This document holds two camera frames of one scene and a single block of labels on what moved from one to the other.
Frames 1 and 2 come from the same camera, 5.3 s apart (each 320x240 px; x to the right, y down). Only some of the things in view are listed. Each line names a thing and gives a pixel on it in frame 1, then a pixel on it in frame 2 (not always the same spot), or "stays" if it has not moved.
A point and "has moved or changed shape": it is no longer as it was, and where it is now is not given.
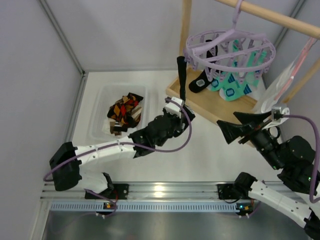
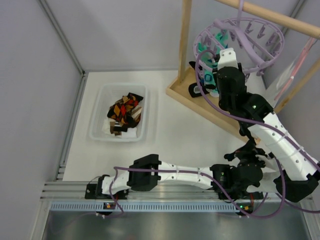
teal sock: [216, 82] has moved or changed shape
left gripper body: [182, 119] to [244, 155]
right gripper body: [249, 133] to [215, 69]
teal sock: [238, 85] has moved or changed shape
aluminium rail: [225, 193] stays
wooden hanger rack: [210, 102] stays
